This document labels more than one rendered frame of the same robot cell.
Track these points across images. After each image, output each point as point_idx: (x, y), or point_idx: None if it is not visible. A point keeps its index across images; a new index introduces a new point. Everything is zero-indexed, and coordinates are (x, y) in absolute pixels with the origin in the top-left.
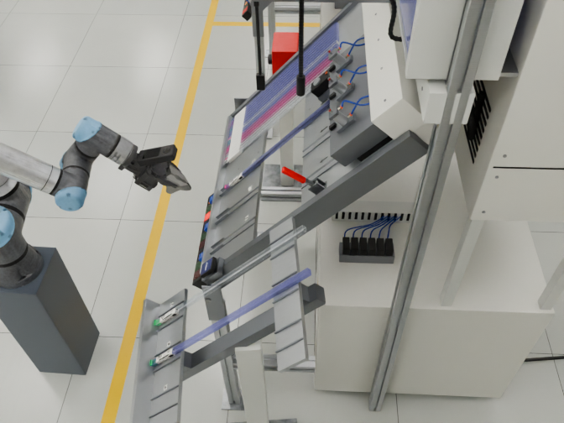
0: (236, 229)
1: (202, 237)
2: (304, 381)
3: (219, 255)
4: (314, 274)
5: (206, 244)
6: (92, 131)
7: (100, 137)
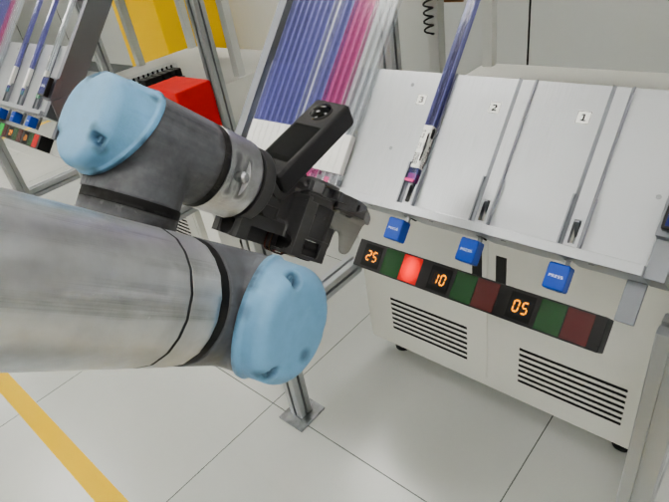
0: (583, 154)
1: (461, 293)
2: (607, 475)
3: (614, 220)
4: (420, 374)
5: (552, 241)
6: (152, 96)
7: (181, 113)
